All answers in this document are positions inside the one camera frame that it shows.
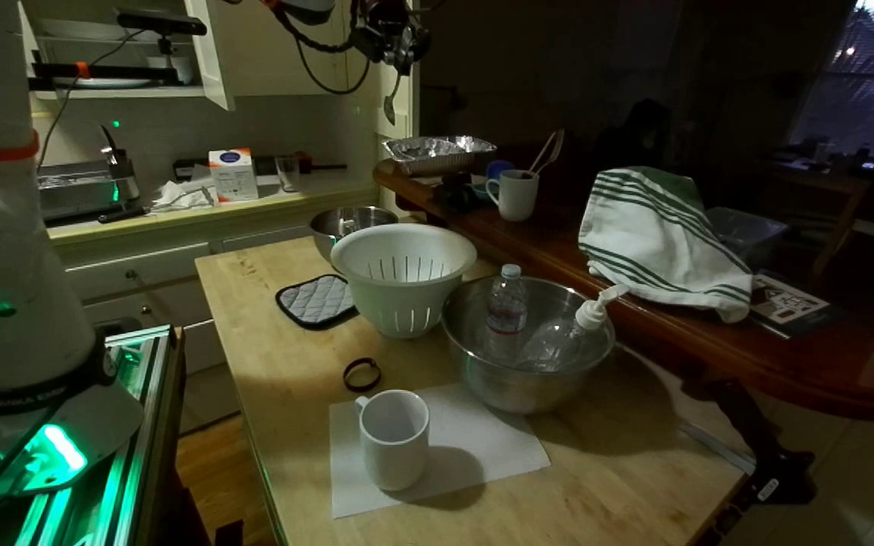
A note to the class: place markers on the white paper sheet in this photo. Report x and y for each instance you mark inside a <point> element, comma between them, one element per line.
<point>487,443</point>

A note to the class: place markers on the cutlery standing in mug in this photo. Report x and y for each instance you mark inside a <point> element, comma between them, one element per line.
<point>546,152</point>

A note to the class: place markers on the white drawer cabinet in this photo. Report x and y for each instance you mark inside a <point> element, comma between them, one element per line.
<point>142,274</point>

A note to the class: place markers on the white mug holding cutlery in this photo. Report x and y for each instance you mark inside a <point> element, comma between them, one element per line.
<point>513,199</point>

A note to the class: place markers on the large silver mixing bowl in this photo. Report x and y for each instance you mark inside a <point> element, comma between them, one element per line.
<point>516,390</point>

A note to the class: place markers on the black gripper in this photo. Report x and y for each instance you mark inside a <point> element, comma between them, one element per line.
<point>388,21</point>

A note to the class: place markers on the black clamp stand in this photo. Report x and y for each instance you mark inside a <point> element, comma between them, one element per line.
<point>772,455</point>

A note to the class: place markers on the silver countertop appliance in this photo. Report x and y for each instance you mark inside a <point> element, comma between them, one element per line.
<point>77,191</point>

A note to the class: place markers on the white mug without cutlery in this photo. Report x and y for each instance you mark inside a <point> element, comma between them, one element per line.
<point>395,443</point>

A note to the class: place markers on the silver spoon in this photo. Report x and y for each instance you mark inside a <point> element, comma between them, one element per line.
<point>388,101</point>

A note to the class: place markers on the clear upright water bottle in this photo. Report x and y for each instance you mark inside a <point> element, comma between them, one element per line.
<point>503,308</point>

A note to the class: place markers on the small silver bowl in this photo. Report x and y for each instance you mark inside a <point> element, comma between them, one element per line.
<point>350,215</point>

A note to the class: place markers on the dark wooden counter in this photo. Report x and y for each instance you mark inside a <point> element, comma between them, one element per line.
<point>760,358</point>

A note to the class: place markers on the silver foil tray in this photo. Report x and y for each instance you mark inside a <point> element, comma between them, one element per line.
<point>439,148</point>

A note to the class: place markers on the white wall shelf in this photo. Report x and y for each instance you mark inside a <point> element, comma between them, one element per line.
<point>152,88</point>

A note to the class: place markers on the clear plastic container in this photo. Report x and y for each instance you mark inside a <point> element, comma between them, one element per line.
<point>751,231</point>

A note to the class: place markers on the green striped white towel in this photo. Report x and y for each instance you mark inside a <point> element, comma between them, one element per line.
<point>649,236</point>

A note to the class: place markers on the aluminium robot stand frame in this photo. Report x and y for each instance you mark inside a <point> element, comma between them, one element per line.
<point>122,443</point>

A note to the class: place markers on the white and blue box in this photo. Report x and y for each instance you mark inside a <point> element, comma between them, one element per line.
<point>231,173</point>

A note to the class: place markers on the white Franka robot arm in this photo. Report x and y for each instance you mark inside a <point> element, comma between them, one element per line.
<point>8,252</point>

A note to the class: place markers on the grey quilted pot holder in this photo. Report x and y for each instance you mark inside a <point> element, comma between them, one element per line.
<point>316,302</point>

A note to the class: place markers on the white plastic colander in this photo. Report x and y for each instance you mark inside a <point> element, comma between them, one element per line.
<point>401,276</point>

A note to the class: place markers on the printed magazine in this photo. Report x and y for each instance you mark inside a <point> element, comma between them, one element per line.
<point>786,302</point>

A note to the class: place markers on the clear bottle with white cap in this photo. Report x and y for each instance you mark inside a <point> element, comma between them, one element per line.
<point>588,319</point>

